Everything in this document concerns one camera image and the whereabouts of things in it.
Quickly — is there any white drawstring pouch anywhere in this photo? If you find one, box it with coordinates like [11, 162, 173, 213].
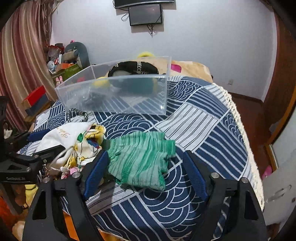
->
[36, 122, 93, 171]

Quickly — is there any floral fabric scrunchie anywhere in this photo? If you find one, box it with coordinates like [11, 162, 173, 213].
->
[60, 124, 106, 179]

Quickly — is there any green knitted cloth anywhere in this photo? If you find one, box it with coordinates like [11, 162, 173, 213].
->
[102, 131, 176, 191]

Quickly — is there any yellow plush toy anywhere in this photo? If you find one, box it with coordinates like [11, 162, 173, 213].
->
[25, 184, 38, 207]

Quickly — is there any red and grey box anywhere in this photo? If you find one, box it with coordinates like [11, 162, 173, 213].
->
[21, 85, 49, 116]

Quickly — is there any blue wave pattern cover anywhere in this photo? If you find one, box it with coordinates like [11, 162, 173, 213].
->
[21, 75, 267, 240]

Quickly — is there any pink rabbit figurine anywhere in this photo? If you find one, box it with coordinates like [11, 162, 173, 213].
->
[55, 75, 63, 87]

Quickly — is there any pink plush toy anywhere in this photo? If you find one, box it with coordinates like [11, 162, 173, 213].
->
[261, 165, 273, 180]

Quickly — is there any green cardboard box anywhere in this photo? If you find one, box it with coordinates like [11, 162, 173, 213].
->
[52, 64, 82, 82]

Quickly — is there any yellow felt ball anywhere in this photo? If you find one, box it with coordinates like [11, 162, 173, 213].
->
[92, 77, 111, 88]

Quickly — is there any grey-green plush toy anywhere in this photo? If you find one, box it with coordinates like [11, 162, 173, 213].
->
[62, 42, 90, 69]

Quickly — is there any green sponge cloth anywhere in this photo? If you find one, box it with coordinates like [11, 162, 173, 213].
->
[120, 77, 158, 95]

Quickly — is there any clear plastic storage box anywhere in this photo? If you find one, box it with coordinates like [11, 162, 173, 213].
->
[55, 56, 171, 115]

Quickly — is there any beige fluffy patch blanket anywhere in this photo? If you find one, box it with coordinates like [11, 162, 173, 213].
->
[159, 57, 214, 83]

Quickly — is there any yellow-green plush cushion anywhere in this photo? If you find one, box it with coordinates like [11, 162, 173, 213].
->
[137, 51, 154, 58]

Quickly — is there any black white braided cord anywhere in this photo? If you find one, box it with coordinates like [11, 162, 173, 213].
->
[66, 107, 89, 123]

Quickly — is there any wooden door frame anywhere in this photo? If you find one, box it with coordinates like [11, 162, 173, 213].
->
[263, 14, 295, 171]

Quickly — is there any black plush chain slipper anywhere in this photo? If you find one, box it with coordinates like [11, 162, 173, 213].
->
[107, 61, 159, 77]

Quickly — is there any dark wall-mounted television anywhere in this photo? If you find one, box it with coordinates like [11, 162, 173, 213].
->
[113, 0, 175, 9]

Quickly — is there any small wall-mounted screen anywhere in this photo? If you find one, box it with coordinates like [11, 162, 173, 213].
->
[128, 4, 163, 26]

